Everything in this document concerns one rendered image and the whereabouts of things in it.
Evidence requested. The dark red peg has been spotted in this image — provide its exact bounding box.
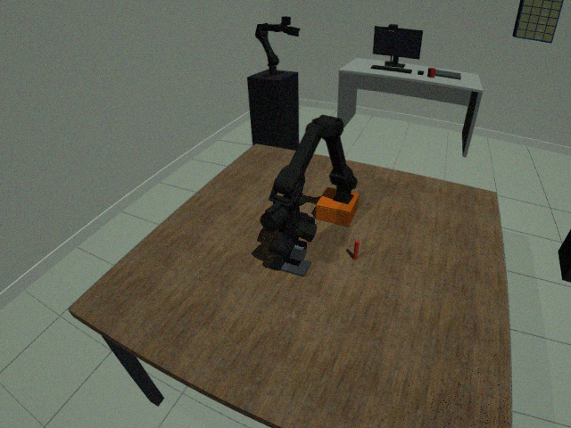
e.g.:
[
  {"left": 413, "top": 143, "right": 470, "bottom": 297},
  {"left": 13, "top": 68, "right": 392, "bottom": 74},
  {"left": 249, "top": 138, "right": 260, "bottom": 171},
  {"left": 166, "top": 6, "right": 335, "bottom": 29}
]
[{"left": 353, "top": 240, "right": 360, "bottom": 260}]

